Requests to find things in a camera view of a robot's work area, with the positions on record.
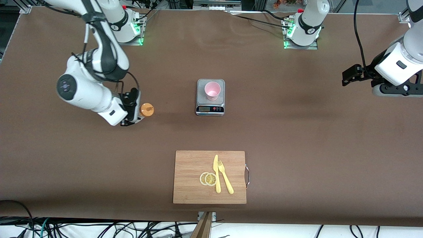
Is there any brown table cover mat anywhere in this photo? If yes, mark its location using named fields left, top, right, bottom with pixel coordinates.
left=0, top=6, right=423, bottom=228

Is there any black looped cable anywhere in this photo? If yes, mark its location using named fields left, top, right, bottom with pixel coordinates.
left=0, top=199, right=35, bottom=238

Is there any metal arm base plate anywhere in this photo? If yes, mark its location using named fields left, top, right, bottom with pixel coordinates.
left=109, top=13, right=145, bottom=46
left=283, top=17, right=318, bottom=50

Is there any yellow plastic fork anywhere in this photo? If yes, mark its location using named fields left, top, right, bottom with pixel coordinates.
left=217, top=160, right=234, bottom=195

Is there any teal cable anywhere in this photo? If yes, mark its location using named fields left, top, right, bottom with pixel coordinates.
left=39, top=218, right=51, bottom=238

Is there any long black base cable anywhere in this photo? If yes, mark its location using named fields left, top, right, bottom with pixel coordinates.
left=231, top=14, right=291, bottom=29

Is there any silver digital kitchen scale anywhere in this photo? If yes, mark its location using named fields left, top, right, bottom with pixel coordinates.
left=196, top=79, right=225, bottom=116

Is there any sauce bottle with orange cap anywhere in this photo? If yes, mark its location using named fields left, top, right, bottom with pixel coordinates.
left=139, top=103, right=154, bottom=117

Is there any yellow plastic knife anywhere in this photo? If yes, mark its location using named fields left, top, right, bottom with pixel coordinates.
left=213, top=154, right=221, bottom=194

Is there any pink plastic cup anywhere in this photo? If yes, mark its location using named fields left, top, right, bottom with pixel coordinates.
left=204, top=81, right=221, bottom=101

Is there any short black base cable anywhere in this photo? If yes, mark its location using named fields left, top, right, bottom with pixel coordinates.
left=263, top=9, right=288, bottom=22

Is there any white power strip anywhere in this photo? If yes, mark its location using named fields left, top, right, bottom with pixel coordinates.
left=193, top=0, right=242, bottom=10

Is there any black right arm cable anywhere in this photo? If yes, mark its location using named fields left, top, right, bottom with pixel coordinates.
left=114, top=70, right=140, bottom=96

